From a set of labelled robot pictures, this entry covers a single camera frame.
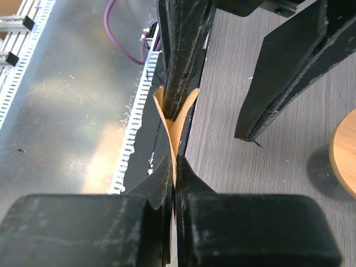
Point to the round wooden dripper stand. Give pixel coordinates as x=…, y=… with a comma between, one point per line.
x=342, y=153

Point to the glass coffee carafe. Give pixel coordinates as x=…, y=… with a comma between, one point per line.
x=322, y=176

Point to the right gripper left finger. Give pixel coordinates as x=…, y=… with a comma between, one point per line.
x=132, y=229

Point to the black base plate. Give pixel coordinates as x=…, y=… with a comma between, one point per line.
x=151, y=143

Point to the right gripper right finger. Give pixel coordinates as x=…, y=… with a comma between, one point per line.
x=248, y=229

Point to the brown paper coffee filter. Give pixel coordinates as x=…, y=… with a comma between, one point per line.
x=174, y=128

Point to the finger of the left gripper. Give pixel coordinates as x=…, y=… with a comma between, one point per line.
x=184, y=26
x=294, y=56

